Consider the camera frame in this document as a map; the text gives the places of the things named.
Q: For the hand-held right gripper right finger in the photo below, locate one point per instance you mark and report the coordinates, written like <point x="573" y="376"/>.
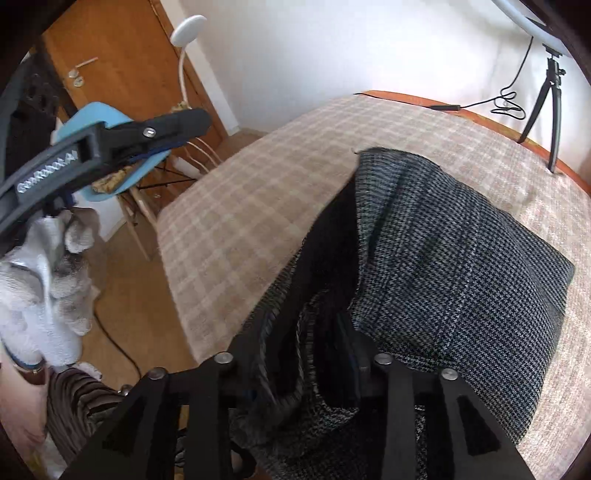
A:
<point x="353" y="350"/>

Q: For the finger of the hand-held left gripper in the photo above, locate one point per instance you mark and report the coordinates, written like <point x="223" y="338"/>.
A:
<point x="157" y="131"/>

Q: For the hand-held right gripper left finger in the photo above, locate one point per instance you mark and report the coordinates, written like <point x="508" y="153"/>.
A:
<point x="208" y="399"/>

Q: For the grey houndstooth pants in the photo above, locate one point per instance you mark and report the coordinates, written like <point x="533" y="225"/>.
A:
<point x="452" y="277"/>

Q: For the person's left forearm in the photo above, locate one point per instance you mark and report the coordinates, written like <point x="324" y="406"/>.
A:
<point x="21" y="406"/>

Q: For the person's left hand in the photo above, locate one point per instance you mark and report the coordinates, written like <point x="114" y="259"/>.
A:
<point x="32" y="300"/>

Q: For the yellow patterned cloth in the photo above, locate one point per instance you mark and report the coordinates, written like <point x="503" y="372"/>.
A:
<point x="113" y="181"/>

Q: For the blue chair with wooden legs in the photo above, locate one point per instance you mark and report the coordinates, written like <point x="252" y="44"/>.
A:
<point x="92" y="115"/>

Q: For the dark metal rack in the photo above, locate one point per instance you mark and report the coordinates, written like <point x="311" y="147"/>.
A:
<point x="34" y="110"/>

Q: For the wooden door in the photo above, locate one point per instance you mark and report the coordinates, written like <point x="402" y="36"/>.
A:
<point x="129" y="60"/>

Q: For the white floor lamp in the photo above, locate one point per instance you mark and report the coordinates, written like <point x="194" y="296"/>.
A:
<point x="184" y="37"/>

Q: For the beige plaid blanket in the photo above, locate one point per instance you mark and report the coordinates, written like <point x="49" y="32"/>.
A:
<point x="240" y="194"/>

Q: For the brown striped clothing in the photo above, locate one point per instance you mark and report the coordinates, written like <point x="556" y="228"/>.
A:
<point x="78" y="406"/>

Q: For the black tripod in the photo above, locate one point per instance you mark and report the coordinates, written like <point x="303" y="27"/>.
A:
<point x="551" y="87"/>

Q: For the orange wooden bed frame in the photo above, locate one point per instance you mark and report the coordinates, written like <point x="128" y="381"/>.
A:
<point x="498" y="121"/>

